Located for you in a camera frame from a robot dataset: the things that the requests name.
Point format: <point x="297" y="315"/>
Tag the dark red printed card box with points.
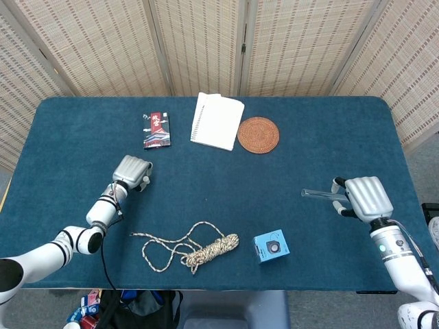
<point x="156" y="132"/>

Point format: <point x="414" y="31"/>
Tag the round woven rattan coaster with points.
<point x="258" y="135"/>

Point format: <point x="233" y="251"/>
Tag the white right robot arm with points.
<point x="404" y="267"/>

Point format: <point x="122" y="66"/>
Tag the black box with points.
<point x="430" y="210"/>

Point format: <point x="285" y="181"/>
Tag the red can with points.
<point x="90" y="322"/>

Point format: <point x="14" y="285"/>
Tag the grey blue chair seat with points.
<point x="240" y="308"/>

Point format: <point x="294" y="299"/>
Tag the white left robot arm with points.
<point x="99" y="212"/>

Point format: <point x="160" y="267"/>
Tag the white plastic object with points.
<point x="435" y="231"/>

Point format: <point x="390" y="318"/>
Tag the woven bamboo folding screen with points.
<point x="103" y="44"/>

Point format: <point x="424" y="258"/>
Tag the blue white snack packet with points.
<point x="90" y="306"/>

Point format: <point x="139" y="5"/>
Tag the blue speaker carton box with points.
<point x="271" y="246"/>

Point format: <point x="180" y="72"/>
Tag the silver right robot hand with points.
<point x="368" y="198"/>

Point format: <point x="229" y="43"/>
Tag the black backpack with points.
<point x="144" y="308"/>

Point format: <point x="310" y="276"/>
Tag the teal table cloth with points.
<point x="223" y="192"/>

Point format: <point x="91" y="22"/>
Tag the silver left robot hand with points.
<point x="132" y="169"/>

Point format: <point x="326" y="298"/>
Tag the clear glass tube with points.
<point x="319" y="194"/>

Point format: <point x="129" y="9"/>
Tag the white spiral notebook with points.
<point x="216" y="123"/>

